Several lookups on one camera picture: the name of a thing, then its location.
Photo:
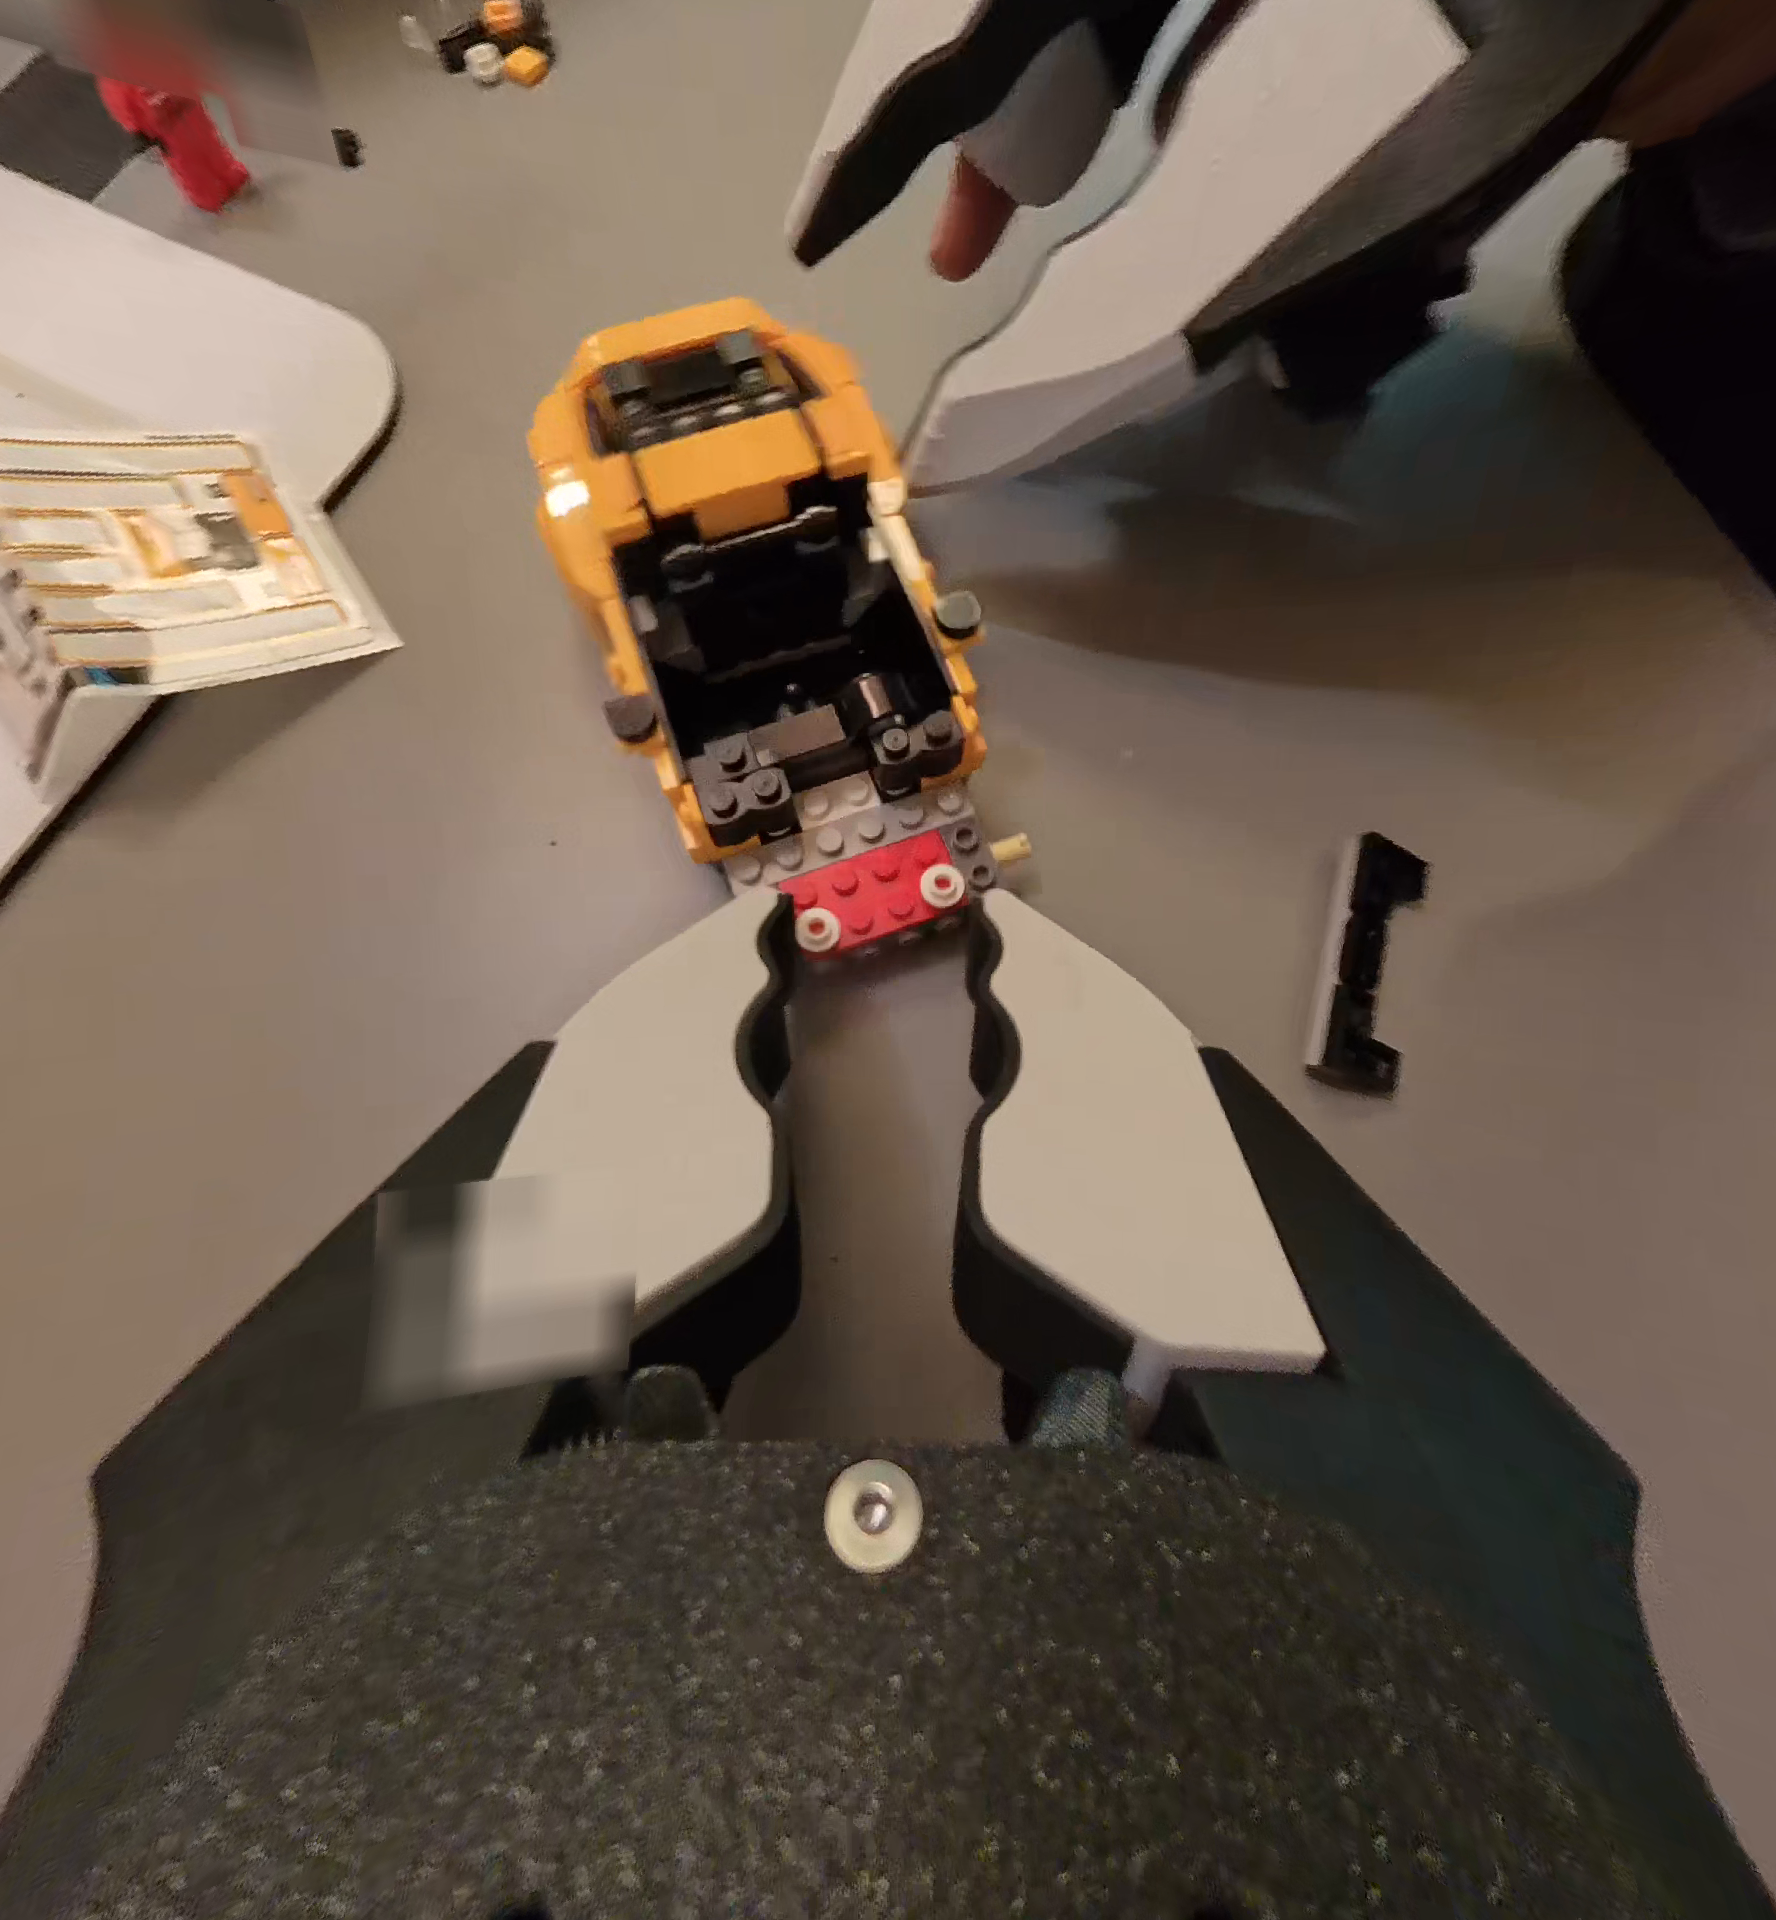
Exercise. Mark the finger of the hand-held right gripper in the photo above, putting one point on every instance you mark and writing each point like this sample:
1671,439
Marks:
867,75
1278,149

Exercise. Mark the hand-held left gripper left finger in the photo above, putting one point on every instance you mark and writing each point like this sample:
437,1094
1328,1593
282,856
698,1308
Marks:
651,1109

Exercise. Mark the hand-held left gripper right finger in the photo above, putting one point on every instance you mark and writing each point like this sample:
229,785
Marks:
1142,1187

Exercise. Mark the long grey lego plate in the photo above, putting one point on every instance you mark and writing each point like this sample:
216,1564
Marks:
1333,961

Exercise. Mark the yellow lego car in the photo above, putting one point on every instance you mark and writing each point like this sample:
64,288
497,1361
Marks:
711,466

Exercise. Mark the cluster of small lego pieces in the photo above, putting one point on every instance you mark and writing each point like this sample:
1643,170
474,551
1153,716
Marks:
508,47

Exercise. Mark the lego sticker sheet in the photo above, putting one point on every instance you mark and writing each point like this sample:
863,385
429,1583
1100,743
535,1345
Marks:
154,571

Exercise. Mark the person's right hand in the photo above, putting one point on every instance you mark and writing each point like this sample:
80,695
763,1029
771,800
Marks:
967,227

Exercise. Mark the red plastic piece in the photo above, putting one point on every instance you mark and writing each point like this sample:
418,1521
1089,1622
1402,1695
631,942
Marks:
197,157

